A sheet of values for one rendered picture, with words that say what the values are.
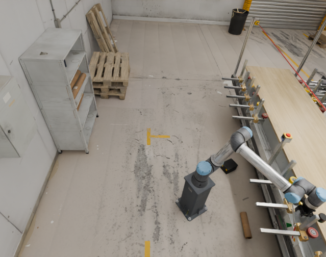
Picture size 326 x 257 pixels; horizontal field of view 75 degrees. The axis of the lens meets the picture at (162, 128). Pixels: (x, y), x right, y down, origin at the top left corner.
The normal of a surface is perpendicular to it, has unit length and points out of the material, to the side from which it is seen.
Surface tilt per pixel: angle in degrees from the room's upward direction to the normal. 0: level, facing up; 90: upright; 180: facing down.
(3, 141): 90
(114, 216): 0
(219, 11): 90
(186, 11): 90
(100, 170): 0
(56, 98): 90
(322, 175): 0
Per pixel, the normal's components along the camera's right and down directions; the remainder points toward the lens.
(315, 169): 0.07, -0.72
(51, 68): 0.04, 0.69
